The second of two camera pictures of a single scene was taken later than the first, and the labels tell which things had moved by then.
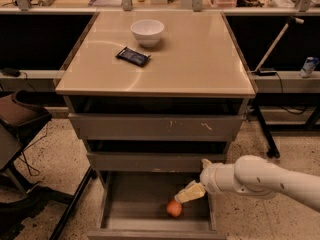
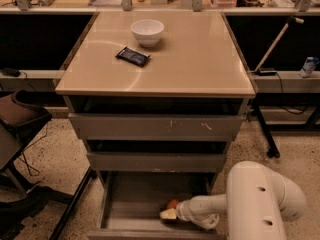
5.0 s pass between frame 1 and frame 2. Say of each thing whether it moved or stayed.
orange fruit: stayed
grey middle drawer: stayed
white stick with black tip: stayed
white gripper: moved
